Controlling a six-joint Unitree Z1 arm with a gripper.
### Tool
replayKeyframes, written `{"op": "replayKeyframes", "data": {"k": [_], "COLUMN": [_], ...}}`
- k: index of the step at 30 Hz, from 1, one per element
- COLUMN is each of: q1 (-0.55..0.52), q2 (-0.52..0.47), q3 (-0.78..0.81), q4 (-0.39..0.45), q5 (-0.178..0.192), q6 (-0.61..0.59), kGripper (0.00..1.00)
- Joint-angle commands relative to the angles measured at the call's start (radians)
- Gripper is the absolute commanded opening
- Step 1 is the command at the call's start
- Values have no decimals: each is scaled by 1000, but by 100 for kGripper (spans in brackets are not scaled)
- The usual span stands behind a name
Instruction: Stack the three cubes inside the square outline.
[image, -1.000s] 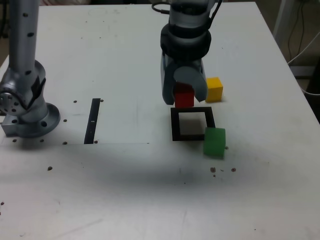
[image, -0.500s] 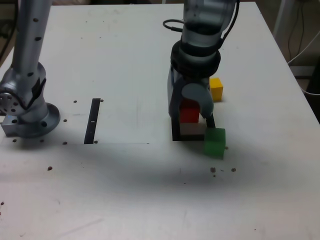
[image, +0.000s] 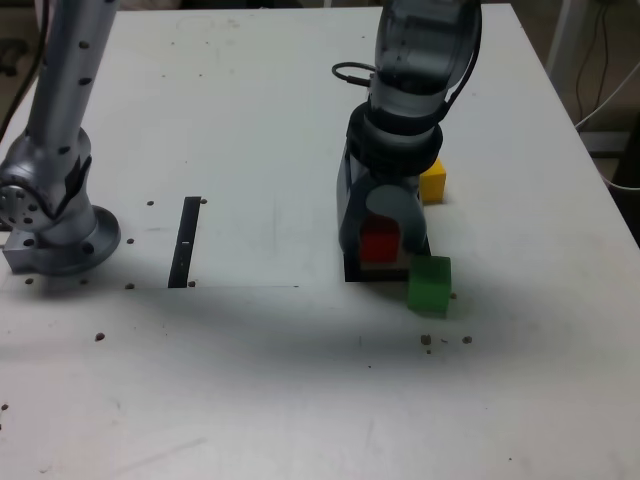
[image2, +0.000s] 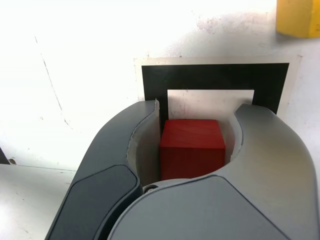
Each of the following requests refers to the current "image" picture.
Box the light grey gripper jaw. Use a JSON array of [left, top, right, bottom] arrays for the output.
[[366, 182, 431, 255]]

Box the white frame leg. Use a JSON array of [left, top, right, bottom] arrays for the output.
[[546, 0, 574, 77]]

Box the green cube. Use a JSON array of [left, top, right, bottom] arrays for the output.
[[406, 255, 454, 319]]

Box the black hanging cable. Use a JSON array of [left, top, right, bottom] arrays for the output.
[[573, 0, 612, 124]]

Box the red cube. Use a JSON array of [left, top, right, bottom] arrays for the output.
[[360, 217, 401, 262]]

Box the yellow cube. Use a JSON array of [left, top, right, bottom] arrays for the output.
[[418, 158, 448, 205]]

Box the white cable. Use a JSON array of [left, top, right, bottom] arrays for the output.
[[573, 63, 640, 130]]

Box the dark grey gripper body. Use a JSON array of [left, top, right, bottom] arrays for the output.
[[348, 160, 422, 201]]

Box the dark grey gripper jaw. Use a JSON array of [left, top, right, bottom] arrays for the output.
[[335, 143, 369, 262]]

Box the black tape strip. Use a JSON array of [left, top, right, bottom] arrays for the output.
[[167, 196, 202, 290]]

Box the black tape square outline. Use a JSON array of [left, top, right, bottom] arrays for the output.
[[343, 234, 434, 284]]

